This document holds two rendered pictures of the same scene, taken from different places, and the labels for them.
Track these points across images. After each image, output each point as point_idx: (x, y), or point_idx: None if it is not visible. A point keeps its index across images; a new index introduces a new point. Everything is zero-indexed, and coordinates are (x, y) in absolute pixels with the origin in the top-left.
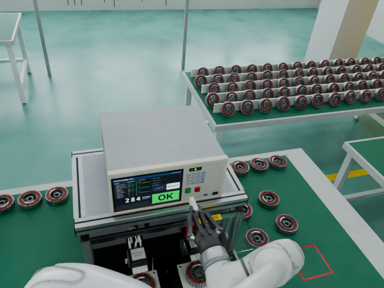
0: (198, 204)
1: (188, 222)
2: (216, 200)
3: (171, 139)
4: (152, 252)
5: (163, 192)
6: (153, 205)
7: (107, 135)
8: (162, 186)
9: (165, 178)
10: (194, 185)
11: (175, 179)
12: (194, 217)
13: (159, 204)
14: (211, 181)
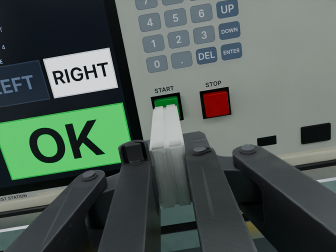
0: (198, 133)
1: (31, 230)
2: (331, 169)
3: None
4: None
5: (46, 117)
6: (22, 190)
7: None
8: (24, 75)
9: (23, 20)
10: (192, 75)
11: (77, 26)
12: (120, 191)
13: (49, 189)
14: (281, 51)
